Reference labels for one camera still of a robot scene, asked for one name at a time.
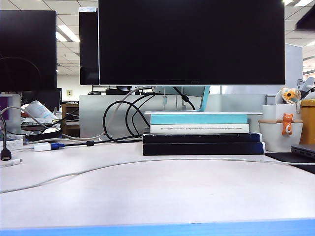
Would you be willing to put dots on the white box blue print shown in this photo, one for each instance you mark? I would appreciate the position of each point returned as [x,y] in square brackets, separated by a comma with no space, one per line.
[12,144]

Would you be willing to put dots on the white partition panel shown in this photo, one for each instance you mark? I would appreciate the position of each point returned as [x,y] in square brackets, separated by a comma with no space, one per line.
[293,68]

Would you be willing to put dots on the black hardcover book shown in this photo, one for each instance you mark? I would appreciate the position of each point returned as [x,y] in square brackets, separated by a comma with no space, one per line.
[197,138]
[197,149]

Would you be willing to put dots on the black monitor with paper label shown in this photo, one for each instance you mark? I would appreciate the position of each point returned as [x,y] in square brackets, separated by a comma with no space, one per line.
[88,44]

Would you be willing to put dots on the ceiling light panel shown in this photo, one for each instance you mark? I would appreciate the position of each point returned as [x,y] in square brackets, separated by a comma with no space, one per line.
[66,34]

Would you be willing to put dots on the white bottle teal print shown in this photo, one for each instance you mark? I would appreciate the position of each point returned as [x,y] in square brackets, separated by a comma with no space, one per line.
[38,109]

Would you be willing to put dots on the teal paperback book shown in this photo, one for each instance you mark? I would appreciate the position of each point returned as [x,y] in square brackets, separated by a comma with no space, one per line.
[197,119]

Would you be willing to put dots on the orange cat figurine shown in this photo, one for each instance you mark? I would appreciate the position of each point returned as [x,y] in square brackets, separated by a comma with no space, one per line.
[287,123]

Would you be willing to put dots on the crochet sunflower doll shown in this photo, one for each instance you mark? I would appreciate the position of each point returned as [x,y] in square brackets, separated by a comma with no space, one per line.
[288,95]

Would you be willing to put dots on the green printed booklet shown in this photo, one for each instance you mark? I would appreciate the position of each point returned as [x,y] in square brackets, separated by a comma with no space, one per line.
[30,123]

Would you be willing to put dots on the white mug with fox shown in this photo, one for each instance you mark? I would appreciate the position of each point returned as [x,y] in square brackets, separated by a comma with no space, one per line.
[271,135]

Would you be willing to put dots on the white square container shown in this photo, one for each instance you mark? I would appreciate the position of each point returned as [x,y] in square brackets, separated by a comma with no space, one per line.
[271,112]

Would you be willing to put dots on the yellow canister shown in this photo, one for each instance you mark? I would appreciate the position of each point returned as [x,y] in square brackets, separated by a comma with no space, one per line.
[308,123]

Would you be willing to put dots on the small dark background monitor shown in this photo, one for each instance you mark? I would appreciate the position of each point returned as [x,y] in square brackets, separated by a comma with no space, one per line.
[47,98]

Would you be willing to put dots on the grey laptop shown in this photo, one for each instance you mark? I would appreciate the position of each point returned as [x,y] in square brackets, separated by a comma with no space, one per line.
[303,150]

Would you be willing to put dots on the silver framed purple display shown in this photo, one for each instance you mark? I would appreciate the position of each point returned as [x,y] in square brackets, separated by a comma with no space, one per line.
[15,113]

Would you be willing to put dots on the wooden shelf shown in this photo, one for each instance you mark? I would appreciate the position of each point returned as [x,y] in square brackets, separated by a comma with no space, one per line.
[71,130]

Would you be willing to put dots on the wide black desktop monitor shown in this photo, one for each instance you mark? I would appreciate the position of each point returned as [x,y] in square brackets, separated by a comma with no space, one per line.
[192,41]

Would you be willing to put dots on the white paperback book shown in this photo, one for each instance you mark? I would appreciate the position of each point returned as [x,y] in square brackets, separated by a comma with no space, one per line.
[197,128]

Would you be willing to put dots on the white video adapter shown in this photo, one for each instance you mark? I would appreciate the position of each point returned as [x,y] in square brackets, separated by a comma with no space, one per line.
[41,147]

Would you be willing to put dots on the white toy figure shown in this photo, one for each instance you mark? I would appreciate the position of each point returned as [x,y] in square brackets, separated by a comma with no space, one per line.
[308,82]

